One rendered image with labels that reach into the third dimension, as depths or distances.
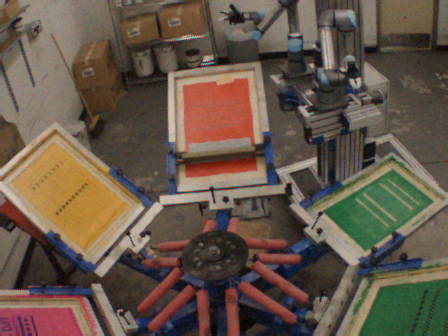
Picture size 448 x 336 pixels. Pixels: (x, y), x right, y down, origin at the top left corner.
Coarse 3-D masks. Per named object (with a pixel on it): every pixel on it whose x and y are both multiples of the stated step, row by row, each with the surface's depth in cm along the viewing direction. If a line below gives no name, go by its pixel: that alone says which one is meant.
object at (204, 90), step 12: (192, 84) 290; (204, 84) 289; (192, 96) 287; (204, 96) 286; (192, 108) 285; (192, 120) 282; (192, 132) 279; (204, 132) 278; (216, 132) 277; (192, 168) 272; (204, 168) 271; (216, 168) 270
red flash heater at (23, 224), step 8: (8, 200) 287; (0, 208) 281; (8, 208) 280; (16, 208) 279; (8, 216) 273; (16, 216) 272; (24, 216) 271; (16, 224) 273; (24, 224) 265; (32, 224) 264; (32, 232) 261; (40, 232) 258; (40, 240) 263
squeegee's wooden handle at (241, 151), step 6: (216, 150) 263; (222, 150) 262; (228, 150) 262; (234, 150) 261; (240, 150) 261; (246, 150) 260; (252, 150) 260; (186, 156) 263; (192, 156) 263; (198, 156) 263; (204, 156) 263; (210, 156) 263; (216, 156) 264; (222, 156) 265; (228, 156) 265; (234, 156) 266
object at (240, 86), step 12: (216, 84) 288; (228, 84) 287; (240, 84) 286; (216, 96) 285; (228, 96) 284; (252, 120) 277; (228, 132) 277; (240, 132) 276; (252, 132) 275; (228, 168) 269; (240, 168) 269; (252, 168) 268
